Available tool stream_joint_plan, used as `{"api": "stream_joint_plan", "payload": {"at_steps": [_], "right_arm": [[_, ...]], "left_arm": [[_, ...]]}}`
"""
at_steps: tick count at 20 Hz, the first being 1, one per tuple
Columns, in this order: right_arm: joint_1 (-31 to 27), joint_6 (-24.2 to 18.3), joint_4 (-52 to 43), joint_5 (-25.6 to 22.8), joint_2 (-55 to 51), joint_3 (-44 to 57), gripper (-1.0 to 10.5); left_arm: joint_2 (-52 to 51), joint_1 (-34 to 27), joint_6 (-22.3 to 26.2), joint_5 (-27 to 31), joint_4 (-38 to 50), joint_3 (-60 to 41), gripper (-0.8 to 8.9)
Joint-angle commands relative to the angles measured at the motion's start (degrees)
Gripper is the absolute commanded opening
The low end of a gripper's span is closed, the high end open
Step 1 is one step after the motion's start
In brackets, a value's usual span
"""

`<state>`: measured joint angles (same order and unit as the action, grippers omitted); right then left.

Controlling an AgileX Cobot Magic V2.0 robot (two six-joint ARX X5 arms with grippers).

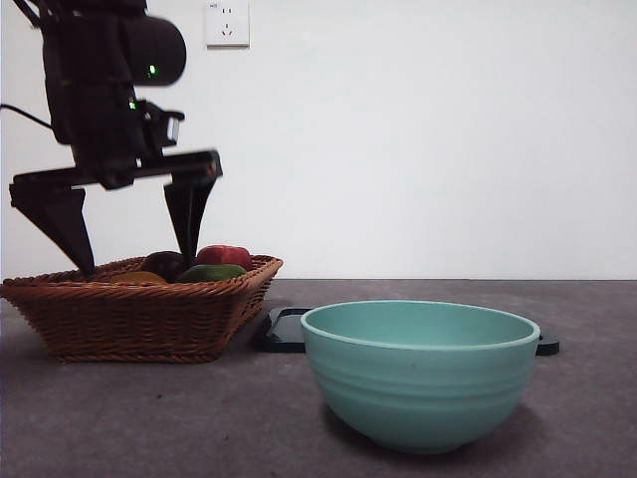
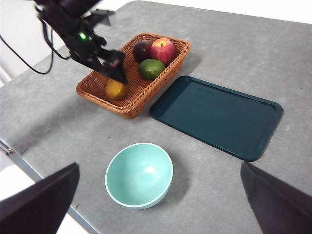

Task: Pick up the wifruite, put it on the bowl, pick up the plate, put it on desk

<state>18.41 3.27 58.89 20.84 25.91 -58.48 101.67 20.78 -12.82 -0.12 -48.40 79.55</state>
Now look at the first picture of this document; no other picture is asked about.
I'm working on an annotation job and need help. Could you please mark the teal ribbed bowl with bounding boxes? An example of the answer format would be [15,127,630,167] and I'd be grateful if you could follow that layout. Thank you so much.
[300,298,541,455]

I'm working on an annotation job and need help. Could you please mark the red apple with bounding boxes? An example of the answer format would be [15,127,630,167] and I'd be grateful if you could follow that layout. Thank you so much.
[196,244,254,273]

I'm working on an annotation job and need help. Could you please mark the dark purple plum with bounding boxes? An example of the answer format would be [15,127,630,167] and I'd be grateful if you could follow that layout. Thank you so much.
[141,250,190,283]

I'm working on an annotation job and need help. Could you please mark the green lime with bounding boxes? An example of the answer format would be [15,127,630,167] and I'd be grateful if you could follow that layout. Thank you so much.
[175,263,249,285]

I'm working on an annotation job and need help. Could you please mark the brown wicker basket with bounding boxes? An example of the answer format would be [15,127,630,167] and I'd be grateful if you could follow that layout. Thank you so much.
[0,254,285,364]

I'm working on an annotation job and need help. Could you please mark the dark rectangular tray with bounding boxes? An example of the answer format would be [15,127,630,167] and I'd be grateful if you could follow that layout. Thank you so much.
[256,307,561,356]

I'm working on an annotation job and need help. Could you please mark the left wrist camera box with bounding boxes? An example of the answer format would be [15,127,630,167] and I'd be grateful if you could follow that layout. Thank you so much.
[136,99,186,150]

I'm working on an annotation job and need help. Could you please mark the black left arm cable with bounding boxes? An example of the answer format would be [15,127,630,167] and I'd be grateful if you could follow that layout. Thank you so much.
[0,103,55,129]

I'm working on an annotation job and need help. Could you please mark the white wall power socket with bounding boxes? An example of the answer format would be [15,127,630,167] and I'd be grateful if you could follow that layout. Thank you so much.
[206,0,251,50]

